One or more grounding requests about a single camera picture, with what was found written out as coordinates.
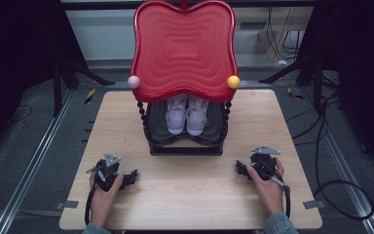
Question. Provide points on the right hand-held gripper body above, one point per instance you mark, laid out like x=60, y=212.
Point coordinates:
x=263, y=164

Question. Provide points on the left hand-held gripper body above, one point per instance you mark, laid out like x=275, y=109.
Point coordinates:
x=107, y=175

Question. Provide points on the lilac child's sandal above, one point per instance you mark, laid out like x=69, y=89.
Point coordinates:
x=176, y=118
x=196, y=118

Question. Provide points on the red and black two-tier rack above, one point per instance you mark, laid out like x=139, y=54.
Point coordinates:
x=185, y=52

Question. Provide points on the person's left hand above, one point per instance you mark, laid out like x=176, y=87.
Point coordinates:
x=100, y=204

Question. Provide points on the person's right hand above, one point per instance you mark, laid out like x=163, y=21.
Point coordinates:
x=271, y=195

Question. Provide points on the grey tape piece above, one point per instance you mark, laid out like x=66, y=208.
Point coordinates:
x=68, y=204
x=313, y=204

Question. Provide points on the yellow and black floor tape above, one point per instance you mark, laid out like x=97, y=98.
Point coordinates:
x=90, y=96
x=294, y=93

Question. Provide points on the yellow ball knob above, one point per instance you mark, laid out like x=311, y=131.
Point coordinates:
x=233, y=82

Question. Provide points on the pink ball knob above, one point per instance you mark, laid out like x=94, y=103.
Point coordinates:
x=133, y=82

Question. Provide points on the black metal stand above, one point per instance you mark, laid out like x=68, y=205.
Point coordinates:
x=318, y=81
x=57, y=87

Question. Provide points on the cardboard box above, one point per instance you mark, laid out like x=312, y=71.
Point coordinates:
x=272, y=45

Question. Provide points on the dark curtain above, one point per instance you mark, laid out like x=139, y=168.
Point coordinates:
x=363, y=65
x=13, y=48

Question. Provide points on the aluminium floor rail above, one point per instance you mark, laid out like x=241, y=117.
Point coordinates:
x=341, y=162
x=32, y=162

